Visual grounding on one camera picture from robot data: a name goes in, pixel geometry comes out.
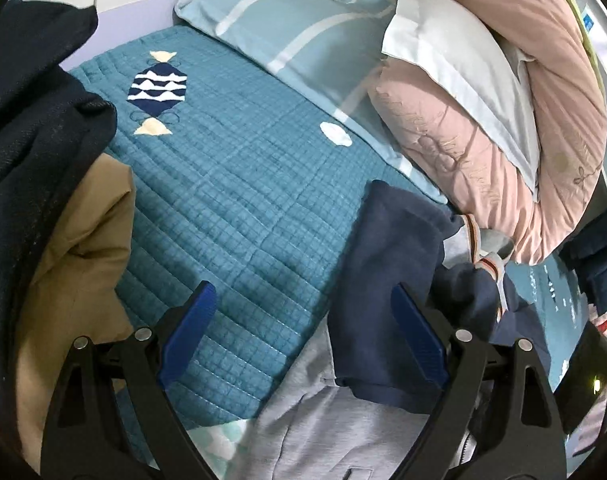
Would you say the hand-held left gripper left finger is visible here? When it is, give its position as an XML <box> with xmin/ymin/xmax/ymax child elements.
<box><xmin>40</xmin><ymin>280</ymin><xmax>219</xmax><ymax>480</ymax></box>

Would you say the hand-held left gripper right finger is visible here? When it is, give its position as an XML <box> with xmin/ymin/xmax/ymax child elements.
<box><xmin>390</xmin><ymin>282</ymin><xmax>569</xmax><ymax>480</ymax></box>

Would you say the navy sweatshirt with striped cuffs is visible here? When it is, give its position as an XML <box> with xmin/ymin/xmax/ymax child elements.
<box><xmin>327</xmin><ymin>179</ymin><xmax>555</xmax><ymax>412</ymax></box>

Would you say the dark blue padded clothing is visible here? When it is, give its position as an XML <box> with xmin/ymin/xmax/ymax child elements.
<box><xmin>558</xmin><ymin>199</ymin><xmax>607</xmax><ymax>317</ymax></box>

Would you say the white mint patterned cloth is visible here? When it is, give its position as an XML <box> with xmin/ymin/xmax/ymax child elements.
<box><xmin>184</xmin><ymin>417</ymin><xmax>251</xmax><ymax>480</ymax></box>

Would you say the grey hooded garment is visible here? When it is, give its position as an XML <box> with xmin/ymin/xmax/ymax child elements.
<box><xmin>242</xmin><ymin>317</ymin><xmax>481</xmax><ymax>480</ymax></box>

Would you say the tan garment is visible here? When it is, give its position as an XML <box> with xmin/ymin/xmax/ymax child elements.
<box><xmin>14</xmin><ymin>152</ymin><xmax>137</xmax><ymax>477</ymax></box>

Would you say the teal quilted bedspread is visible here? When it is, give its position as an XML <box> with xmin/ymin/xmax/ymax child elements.
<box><xmin>66</xmin><ymin>27</ymin><xmax>591</xmax><ymax>441</ymax></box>

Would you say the pink comforter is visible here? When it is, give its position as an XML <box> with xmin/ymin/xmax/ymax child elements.
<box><xmin>366</xmin><ymin>0</ymin><xmax>607</xmax><ymax>267</ymax></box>

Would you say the dark navy woven garment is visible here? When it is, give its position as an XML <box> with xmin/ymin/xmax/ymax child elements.
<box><xmin>0</xmin><ymin>0</ymin><xmax>119</xmax><ymax>413</ymax></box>

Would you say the white pillow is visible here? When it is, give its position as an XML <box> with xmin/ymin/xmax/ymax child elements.
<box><xmin>381</xmin><ymin>0</ymin><xmax>543</xmax><ymax>204</ymax></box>

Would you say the light blue striped pillow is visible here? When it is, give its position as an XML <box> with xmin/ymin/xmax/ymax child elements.
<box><xmin>174</xmin><ymin>0</ymin><xmax>450</xmax><ymax>202</ymax></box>

